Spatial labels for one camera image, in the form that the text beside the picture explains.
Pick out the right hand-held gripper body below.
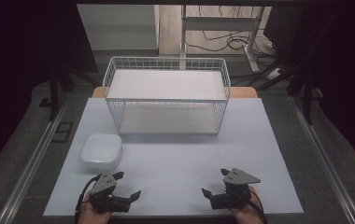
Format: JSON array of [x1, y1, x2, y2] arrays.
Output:
[[209, 167, 262, 211]]

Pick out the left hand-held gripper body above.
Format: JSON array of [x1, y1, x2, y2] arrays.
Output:
[[89, 172, 132, 215]]

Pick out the person's right hand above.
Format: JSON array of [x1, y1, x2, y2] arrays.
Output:
[[227, 185, 265, 224]]

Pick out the person's left hand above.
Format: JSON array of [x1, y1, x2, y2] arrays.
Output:
[[78, 189, 114, 224]]

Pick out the white square plastic container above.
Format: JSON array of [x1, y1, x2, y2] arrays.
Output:
[[79, 133, 123, 172]]

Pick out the pale blue table sheet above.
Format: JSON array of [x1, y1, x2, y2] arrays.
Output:
[[42, 97, 305, 217]]

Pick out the black metal stand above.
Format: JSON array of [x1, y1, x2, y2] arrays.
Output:
[[286, 66, 324, 126], [38, 66, 100, 122]]

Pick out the white power strip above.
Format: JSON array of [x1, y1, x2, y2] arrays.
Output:
[[266, 67, 282, 81]]

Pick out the black curtain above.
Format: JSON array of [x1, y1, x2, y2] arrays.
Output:
[[0, 0, 99, 181], [263, 6, 355, 178]]

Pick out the white cabinet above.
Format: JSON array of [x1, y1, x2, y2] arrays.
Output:
[[76, 4, 162, 57]]

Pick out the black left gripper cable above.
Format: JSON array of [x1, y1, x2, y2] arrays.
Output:
[[74, 173, 103, 224]]

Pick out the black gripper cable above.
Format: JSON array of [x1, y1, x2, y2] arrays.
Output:
[[248, 189, 269, 224], [74, 173, 103, 224]]

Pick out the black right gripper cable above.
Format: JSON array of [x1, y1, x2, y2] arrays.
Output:
[[248, 189, 269, 224]]

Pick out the aluminium rail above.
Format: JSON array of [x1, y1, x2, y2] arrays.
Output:
[[287, 95, 355, 224], [0, 92, 71, 224]]

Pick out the white wire shelf rack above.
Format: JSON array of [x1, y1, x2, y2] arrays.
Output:
[[102, 55, 232, 136]]

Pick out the black floor cables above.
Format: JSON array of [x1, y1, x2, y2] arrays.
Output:
[[184, 5, 279, 68]]

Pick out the white metal desk frame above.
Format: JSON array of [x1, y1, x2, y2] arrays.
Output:
[[179, 5, 266, 74]]

